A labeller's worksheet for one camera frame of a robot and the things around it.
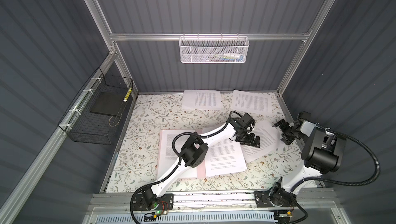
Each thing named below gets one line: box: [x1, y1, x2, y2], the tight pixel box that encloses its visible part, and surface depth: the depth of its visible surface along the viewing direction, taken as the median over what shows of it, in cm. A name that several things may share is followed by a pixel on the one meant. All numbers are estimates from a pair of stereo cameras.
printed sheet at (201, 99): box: [182, 89, 222, 110], surface depth 118 cm
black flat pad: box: [89, 91, 126, 117], surface depth 78 cm
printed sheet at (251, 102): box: [231, 89, 273, 115], surface depth 118 cm
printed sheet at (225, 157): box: [205, 138, 248, 178], surface depth 86 cm
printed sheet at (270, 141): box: [240, 120, 282, 163], surface depth 94 cm
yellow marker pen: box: [123, 87, 132, 103], surface depth 83 cm
